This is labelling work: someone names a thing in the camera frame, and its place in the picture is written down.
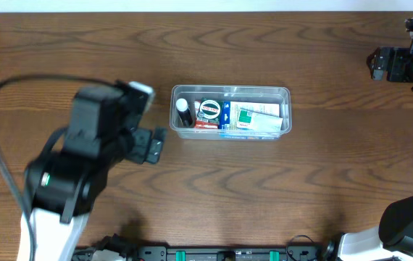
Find brown bottle white cap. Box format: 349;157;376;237
175;98;193;128

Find red medicine box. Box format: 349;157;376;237
194;101;219;129

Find dark green round-logo box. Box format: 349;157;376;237
196;98;223;125

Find blue fever patch box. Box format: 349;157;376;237
219;101;284;140

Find white green medicine box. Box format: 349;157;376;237
236;109;283;132

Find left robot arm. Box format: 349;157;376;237
17;81;166;260

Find clear plastic container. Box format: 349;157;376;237
170;85;292;140

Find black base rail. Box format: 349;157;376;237
72;235;409;261

